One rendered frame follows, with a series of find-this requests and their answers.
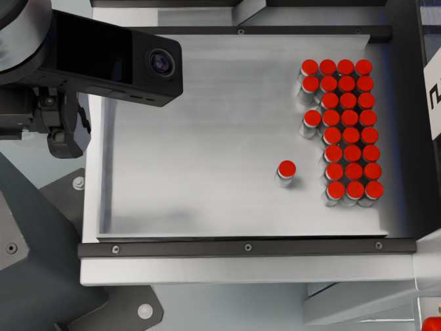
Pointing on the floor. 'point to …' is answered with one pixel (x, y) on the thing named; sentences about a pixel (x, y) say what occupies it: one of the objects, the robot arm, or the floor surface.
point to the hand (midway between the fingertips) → (86, 134)
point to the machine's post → (378, 289)
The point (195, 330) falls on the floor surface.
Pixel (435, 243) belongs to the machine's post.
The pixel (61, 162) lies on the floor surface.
